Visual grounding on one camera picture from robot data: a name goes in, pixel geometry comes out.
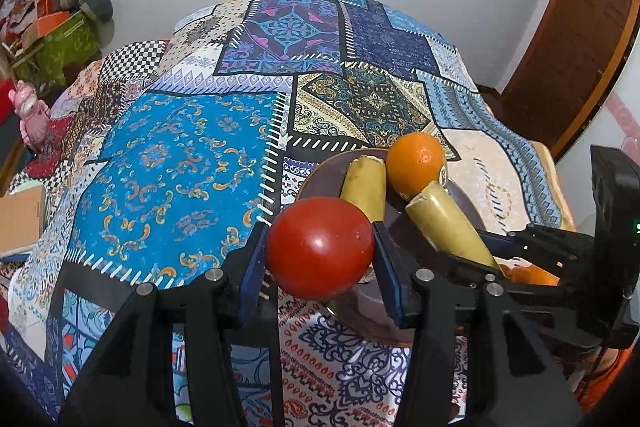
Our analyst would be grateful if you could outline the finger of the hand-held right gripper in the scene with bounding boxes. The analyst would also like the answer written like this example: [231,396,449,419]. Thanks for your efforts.
[476,223,597,274]
[446,256,577,334]

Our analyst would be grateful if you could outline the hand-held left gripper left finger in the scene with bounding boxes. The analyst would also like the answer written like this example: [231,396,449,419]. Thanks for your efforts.
[57,222,286,427]

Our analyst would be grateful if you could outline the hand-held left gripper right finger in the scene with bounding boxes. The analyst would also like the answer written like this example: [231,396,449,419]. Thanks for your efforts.
[371,219,583,427]

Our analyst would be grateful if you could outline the orange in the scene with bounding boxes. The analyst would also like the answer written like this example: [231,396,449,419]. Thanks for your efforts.
[386,132,447,202]
[499,258,561,288]

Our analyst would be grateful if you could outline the dark brown round plate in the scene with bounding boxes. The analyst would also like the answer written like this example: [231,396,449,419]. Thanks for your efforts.
[292,148,501,348]

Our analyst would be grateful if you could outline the red tomato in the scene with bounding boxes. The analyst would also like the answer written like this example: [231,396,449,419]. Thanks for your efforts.
[264,197,377,300]

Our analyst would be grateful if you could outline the long yellow banana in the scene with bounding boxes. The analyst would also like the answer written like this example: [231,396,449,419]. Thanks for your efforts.
[405,181,501,270]

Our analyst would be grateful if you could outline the short yellow banana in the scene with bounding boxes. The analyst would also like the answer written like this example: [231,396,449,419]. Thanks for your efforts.
[340,155,387,224]

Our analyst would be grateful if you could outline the patchwork printed blanket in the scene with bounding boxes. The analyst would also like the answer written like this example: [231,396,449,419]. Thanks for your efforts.
[0,0,576,427]

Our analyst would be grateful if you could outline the brown wooden door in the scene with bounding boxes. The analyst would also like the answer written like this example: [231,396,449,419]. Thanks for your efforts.
[497,0,640,158]

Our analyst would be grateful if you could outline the cardboard box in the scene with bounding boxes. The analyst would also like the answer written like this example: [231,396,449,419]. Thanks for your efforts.
[0,184,48,258]

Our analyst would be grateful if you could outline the pink toy figure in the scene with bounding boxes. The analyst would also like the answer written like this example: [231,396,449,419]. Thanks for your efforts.
[7,79,51,148]

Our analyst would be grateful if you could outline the green patterned box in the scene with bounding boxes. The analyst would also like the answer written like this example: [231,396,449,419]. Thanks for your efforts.
[10,9,103,90]

